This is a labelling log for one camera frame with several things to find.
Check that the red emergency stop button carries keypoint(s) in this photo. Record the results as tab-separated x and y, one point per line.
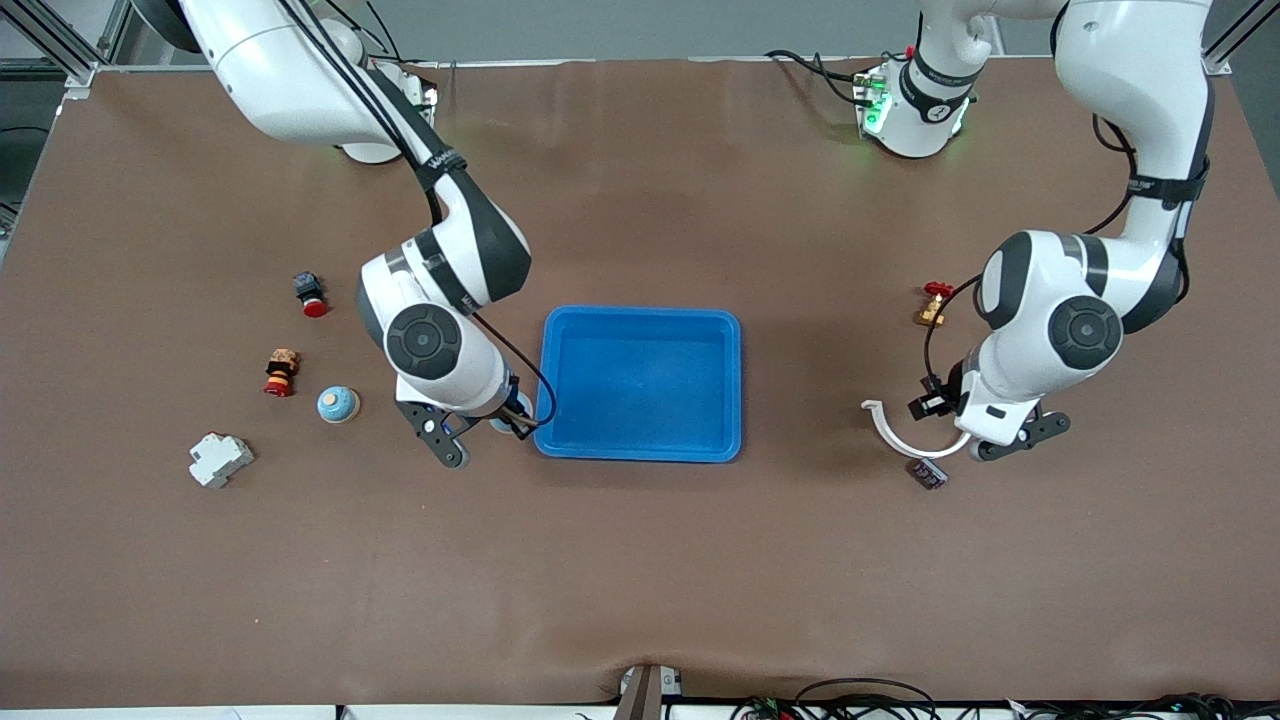
310	295

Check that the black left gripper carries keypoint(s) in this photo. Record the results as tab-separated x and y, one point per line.
941	398

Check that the grey metal camera bracket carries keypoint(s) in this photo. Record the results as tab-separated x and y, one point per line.
640	695

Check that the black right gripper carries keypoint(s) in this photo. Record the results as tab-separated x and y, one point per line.
513	407

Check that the white curved pipe clip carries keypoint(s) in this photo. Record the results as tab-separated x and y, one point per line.
872	405

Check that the light blue service bell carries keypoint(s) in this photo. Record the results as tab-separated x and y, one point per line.
338	405
497	424

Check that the green lit base connector box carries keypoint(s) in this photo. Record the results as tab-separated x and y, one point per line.
430	98
870	100

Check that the blue plastic tray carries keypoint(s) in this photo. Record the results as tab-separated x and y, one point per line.
640	385

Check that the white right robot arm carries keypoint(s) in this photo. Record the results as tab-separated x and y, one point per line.
290	80

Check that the aluminium frame profile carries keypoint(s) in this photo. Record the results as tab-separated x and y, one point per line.
60	50
1216	64

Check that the white circuit breaker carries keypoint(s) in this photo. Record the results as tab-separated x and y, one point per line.
220	460

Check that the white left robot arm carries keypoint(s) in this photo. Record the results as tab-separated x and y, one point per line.
1130	60

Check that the red yellow push button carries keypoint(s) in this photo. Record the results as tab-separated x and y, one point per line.
281	372

